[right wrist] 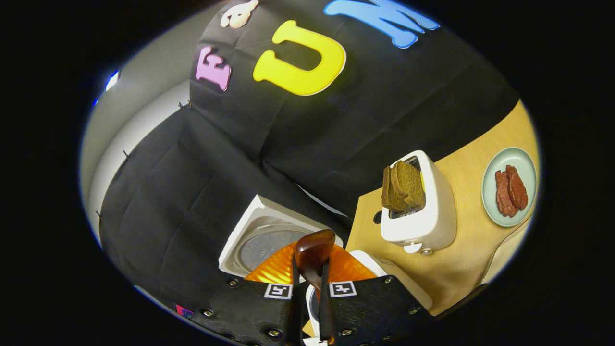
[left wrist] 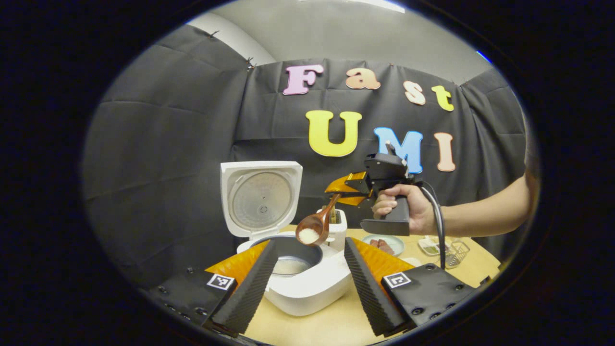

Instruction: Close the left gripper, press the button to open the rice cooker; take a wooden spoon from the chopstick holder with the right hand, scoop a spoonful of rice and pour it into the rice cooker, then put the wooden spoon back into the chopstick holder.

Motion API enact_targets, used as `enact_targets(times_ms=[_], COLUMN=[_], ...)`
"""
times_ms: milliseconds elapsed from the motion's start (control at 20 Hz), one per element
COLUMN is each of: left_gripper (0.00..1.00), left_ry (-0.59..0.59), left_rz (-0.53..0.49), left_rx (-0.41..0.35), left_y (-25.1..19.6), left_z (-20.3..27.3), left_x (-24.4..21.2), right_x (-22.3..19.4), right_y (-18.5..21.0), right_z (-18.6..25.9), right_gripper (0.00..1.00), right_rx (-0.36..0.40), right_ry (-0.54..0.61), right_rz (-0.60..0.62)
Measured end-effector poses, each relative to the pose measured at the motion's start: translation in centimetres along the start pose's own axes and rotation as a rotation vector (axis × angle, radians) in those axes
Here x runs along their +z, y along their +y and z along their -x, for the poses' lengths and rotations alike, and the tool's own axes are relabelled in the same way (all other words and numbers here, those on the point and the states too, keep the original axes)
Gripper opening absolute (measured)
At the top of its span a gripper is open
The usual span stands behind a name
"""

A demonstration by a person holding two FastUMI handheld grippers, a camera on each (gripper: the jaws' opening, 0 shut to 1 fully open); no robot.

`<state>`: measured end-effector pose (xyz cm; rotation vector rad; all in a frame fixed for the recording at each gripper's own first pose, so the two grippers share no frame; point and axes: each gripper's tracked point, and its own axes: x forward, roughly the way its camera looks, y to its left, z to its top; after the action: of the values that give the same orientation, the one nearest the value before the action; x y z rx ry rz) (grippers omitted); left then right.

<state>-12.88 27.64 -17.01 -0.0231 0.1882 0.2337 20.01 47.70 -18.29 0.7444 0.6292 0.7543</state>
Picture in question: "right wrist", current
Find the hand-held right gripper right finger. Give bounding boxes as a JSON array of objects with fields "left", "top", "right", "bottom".
[{"left": 318, "top": 244, "right": 434, "bottom": 346}]

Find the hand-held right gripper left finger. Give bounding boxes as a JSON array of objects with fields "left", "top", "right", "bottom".
[{"left": 174, "top": 239, "right": 302, "bottom": 346}]

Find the brown wooden spoon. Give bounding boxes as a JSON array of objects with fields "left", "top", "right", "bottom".
[{"left": 294, "top": 229, "right": 337, "bottom": 303}]

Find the white rice cooker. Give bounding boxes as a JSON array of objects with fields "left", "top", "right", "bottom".
[{"left": 218, "top": 194, "right": 434, "bottom": 346}]

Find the white toaster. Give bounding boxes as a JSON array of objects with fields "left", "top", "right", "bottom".
[{"left": 380, "top": 150, "right": 457, "bottom": 255}]

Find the pale green plate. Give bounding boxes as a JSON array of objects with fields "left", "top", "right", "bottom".
[{"left": 481, "top": 147, "right": 538, "bottom": 228}]

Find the black backdrop cloth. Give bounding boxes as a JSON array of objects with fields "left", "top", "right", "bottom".
[{"left": 98, "top": 0, "right": 522, "bottom": 308}]

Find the large ceiling light panel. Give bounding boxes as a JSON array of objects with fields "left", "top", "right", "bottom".
[{"left": 94, "top": 70, "right": 121, "bottom": 106}]

